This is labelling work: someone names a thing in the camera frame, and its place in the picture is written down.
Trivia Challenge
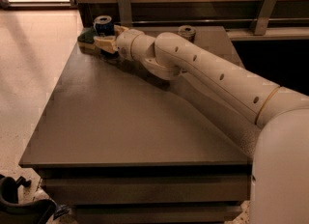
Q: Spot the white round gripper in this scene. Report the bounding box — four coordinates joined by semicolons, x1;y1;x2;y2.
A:
94;25;143;61

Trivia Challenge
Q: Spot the blue pepsi can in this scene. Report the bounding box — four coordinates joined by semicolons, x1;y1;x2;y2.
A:
94;15;116;37

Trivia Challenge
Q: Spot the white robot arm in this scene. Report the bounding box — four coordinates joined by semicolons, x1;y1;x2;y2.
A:
94;26;309;224

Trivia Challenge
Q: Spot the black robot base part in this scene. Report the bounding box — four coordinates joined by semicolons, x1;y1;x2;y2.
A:
0;175;70;224

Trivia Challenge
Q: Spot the green yellow sponge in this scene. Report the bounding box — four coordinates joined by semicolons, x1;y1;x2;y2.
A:
77;27;98;50

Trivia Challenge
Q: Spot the silver energy drink can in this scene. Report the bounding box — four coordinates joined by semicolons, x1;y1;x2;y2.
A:
178;25;196;42

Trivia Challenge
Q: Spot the grey drawer cabinet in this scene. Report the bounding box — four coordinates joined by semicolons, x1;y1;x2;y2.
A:
18;25;262;224

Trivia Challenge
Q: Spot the left metal bracket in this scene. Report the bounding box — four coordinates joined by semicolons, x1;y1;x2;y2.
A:
117;0;132;27

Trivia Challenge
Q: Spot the metal bracket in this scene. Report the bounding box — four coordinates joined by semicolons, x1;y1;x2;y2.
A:
250;0;277;36
117;0;132;27

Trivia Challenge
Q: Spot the right metal bracket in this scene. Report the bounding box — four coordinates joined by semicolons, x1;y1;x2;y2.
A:
250;0;277;36

